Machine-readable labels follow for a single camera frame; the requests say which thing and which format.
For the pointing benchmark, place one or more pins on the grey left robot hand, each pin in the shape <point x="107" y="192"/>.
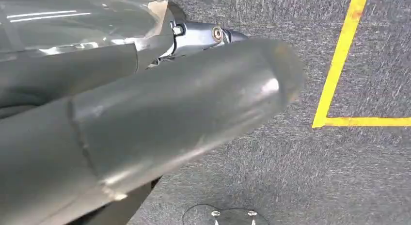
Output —
<point x="144" y="114"/>

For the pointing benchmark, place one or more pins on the dark round base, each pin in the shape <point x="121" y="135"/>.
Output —
<point x="234" y="218"/>

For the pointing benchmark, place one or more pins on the yellow floor tape square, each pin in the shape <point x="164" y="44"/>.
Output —
<point x="340" y="53"/>

